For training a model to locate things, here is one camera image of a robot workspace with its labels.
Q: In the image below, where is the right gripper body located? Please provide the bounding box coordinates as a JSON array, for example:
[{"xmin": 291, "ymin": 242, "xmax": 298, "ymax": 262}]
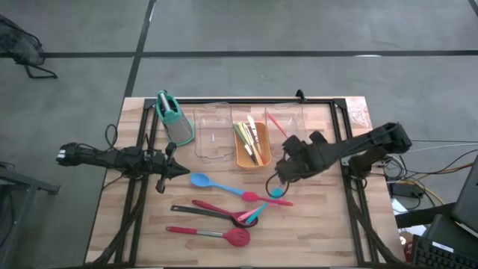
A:
[{"xmin": 275, "ymin": 130, "xmax": 330, "ymax": 185}]

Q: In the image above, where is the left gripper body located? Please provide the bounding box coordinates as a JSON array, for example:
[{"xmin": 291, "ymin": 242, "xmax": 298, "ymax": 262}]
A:
[{"xmin": 147, "ymin": 140, "xmax": 178, "ymax": 194}]

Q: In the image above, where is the blue silicone spoon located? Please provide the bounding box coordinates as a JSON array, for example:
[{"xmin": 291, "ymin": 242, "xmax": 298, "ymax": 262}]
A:
[{"xmin": 189, "ymin": 172, "xmax": 247, "ymax": 197}]

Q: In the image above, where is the dark red silicone spoon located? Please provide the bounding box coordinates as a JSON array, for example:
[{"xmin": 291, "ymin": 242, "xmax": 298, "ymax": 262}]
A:
[{"xmin": 190, "ymin": 200, "xmax": 258, "ymax": 225}]

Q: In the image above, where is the yellow-handled knife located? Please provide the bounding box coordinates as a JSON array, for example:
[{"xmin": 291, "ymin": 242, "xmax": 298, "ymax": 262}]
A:
[{"xmin": 240, "ymin": 122, "xmax": 264, "ymax": 167}]

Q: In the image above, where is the teal silicone spatula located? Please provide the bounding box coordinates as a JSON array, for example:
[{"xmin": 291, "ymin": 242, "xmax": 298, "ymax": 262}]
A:
[{"xmin": 245, "ymin": 188, "xmax": 285, "ymax": 225}]

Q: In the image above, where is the pink silicone spatula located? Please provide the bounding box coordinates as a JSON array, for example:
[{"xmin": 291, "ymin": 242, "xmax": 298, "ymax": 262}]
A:
[{"xmin": 237, "ymin": 205, "xmax": 267, "ymax": 221}]

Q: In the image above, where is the clear plastic bin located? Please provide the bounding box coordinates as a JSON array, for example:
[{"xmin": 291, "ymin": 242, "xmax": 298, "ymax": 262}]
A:
[
  {"xmin": 193, "ymin": 102, "xmax": 235, "ymax": 160},
  {"xmin": 264, "ymin": 103, "xmax": 310, "ymax": 158}
]

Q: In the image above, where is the orange plastic bin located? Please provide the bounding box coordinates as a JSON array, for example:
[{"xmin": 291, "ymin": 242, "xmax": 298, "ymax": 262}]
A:
[{"xmin": 234, "ymin": 121, "xmax": 273, "ymax": 170}]

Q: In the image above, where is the clear plastic bag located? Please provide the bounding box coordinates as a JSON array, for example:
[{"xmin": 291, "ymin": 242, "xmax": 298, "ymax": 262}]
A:
[{"xmin": 345, "ymin": 99, "xmax": 373, "ymax": 129}]

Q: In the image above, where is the black power brick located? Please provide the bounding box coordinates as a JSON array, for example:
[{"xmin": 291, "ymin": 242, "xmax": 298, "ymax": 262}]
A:
[{"xmin": 390, "ymin": 181, "xmax": 425, "ymax": 199}]

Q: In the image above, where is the black beam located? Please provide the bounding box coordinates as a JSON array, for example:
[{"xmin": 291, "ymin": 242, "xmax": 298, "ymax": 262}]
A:
[{"xmin": 394, "ymin": 203, "xmax": 457, "ymax": 229}]

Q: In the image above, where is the grey metal stand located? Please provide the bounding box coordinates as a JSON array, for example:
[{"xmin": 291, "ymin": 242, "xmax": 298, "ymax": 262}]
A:
[{"xmin": 0, "ymin": 162, "xmax": 60, "ymax": 259}]

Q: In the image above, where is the black keyboard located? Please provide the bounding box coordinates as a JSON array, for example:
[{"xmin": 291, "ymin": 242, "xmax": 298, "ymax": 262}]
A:
[{"xmin": 412, "ymin": 234, "xmax": 478, "ymax": 269}]

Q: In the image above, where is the dark laptop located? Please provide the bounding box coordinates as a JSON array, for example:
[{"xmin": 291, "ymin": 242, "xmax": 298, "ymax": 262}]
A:
[{"xmin": 450, "ymin": 156, "xmax": 478, "ymax": 233}]

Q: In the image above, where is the black mesh chair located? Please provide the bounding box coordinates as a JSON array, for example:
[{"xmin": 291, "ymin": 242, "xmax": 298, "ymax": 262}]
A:
[{"xmin": 0, "ymin": 14, "xmax": 59, "ymax": 79}]

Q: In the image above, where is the steel box grater teal handle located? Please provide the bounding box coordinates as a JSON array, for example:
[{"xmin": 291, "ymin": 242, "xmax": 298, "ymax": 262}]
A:
[{"xmin": 155, "ymin": 89, "xmax": 196, "ymax": 147}]

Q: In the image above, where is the black handled red spatula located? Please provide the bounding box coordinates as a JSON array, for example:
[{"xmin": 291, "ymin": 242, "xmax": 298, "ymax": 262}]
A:
[{"xmin": 170, "ymin": 204, "xmax": 260, "ymax": 229}]

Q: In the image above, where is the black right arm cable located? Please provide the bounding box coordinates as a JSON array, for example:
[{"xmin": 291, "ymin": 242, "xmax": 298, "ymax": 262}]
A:
[{"xmin": 265, "ymin": 170, "xmax": 289, "ymax": 199}]

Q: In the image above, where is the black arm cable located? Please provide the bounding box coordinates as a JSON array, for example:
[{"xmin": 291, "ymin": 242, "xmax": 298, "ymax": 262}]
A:
[
  {"xmin": 265, "ymin": 170, "xmax": 289, "ymax": 199},
  {"xmin": 104, "ymin": 123, "xmax": 119, "ymax": 151}
]

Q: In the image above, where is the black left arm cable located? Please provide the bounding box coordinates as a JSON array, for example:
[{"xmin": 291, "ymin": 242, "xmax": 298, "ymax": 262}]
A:
[{"xmin": 104, "ymin": 123, "xmax": 119, "ymax": 151}]

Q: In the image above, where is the black aluminium frame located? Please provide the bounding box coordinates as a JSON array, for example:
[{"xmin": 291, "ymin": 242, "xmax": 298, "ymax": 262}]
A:
[{"xmin": 84, "ymin": 97, "xmax": 406, "ymax": 269}]

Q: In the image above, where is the red slotted spoon steel handle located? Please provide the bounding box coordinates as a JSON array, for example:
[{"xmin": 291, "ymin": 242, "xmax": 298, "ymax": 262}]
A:
[{"xmin": 165, "ymin": 226, "xmax": 252, "ymax": 248}]

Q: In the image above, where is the yellow cable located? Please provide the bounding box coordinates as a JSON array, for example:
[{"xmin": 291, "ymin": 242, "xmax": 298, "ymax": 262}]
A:
[{"xmin": 395, "ymin": 180, "xmax": 446, "ymax": 205}]

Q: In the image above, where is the white cable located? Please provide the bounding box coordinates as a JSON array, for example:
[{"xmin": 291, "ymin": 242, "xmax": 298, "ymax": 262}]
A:
[{"xmin": 405, "ymin": 143, "xmax": 478, "ymax": 155}]

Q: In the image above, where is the orange cable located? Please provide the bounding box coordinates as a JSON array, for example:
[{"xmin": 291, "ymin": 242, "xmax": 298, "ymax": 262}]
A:
[{"xmin": 410, "ymin": 161, "xmax": 478, "ymax": 176}]

